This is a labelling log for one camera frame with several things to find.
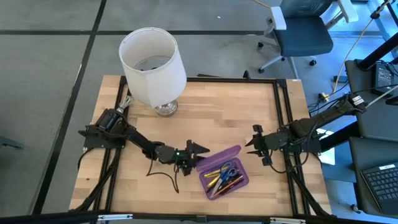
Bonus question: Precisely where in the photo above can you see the purple plastic supply box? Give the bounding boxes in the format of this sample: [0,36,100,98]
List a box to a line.
[195,144,250,201]

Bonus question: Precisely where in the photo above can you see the dark grey desk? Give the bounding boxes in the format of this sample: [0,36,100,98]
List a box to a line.
[345,58,398,142]

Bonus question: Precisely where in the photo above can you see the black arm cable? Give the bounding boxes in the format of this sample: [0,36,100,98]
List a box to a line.
[146,152,181,194]
[269,149,308,174]

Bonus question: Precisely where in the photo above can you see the silver metal bracket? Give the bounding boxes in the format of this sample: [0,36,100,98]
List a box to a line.
[269,217,307,224]
[98,213,134,222]

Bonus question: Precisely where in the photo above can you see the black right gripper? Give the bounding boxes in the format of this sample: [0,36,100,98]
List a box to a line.
[244,124,285,166]

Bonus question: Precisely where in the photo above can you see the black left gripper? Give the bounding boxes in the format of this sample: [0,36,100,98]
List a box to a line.
[174,140,211,177]

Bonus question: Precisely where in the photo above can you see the white cord bundle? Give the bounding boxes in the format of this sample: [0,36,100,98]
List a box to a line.
[116,95,134,114]

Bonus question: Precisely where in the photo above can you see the grey furniture foot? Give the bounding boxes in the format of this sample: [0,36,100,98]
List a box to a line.
[0,136,24,151]

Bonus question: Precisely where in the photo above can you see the white-shade silver table lamp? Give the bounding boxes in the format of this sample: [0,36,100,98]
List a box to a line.
[118,27,188,118]

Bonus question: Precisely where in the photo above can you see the black floor cable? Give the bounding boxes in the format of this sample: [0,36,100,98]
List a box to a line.
[307,83,398,113]

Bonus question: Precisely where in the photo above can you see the white cable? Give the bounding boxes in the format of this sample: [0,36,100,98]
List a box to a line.
[365,93,398,108]

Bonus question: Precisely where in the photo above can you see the blue-handled scissors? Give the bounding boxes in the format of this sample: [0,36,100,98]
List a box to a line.
[210,161,239,199]

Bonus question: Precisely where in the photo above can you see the black pole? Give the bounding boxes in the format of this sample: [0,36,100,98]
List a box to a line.
[357,40,398,71]

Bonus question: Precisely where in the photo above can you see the yellow hanging cable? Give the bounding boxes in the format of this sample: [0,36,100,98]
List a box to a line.
[332,0,391,93]

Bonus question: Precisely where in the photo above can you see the black power adapter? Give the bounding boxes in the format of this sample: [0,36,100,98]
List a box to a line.
[374,63,394,94]

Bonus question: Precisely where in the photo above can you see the swivel office chair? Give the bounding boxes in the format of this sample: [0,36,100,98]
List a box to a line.
[257,0,358,78]

